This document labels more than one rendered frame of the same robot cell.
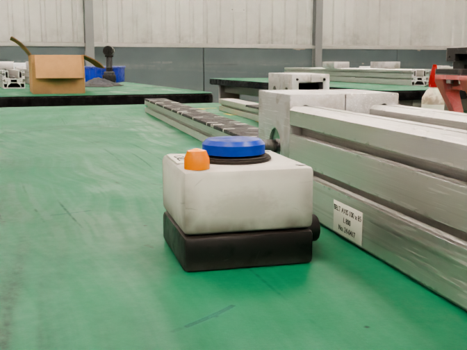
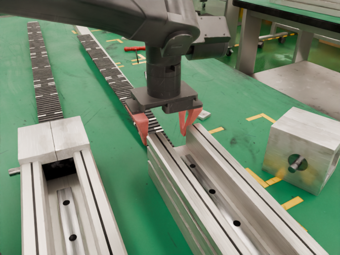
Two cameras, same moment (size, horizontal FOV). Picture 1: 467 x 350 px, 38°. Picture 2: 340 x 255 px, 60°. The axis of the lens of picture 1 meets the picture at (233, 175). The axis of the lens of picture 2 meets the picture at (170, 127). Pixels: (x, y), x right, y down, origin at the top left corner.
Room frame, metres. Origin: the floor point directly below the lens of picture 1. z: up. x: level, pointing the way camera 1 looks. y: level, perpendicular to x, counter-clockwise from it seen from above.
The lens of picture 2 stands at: (0.21, -0.21, 1.14)
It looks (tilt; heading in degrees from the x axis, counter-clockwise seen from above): 33 degrees down; 351
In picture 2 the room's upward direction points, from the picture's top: straight up
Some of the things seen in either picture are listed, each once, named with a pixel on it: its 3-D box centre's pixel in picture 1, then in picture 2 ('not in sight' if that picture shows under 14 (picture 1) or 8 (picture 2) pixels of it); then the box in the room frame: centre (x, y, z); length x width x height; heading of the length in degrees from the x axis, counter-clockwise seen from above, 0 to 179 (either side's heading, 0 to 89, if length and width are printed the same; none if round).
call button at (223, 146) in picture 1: (233, 153); not in sight; (0.43, 0.00, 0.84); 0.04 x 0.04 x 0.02
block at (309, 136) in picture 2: not in sight; (301, 152); (0.58, -0.49, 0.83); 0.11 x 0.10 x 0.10; 129
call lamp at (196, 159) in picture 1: (197, 157); not in sight; (0.39, 0.02, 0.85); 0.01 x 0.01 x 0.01
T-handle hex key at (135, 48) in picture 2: not in sight; (136, 54); (1.23, -0.25, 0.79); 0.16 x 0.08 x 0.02; 0
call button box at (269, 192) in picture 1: (246, 202); not in sight; (0.43, -0.01, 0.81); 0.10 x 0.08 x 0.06; 105
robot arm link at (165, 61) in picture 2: not in sight; (167, 44); (0.67, -0.27, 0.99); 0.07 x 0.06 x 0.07; 98
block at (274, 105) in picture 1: (312, 144); (50, 160); (0.62, -0.07, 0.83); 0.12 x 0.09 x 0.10; 105
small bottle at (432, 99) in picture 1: (433, 99); not in sight; (1.16, -0.34, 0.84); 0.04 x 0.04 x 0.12
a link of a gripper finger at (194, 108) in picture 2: not in sight; (176, 115); (0.67, -0.29, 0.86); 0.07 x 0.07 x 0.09; 15
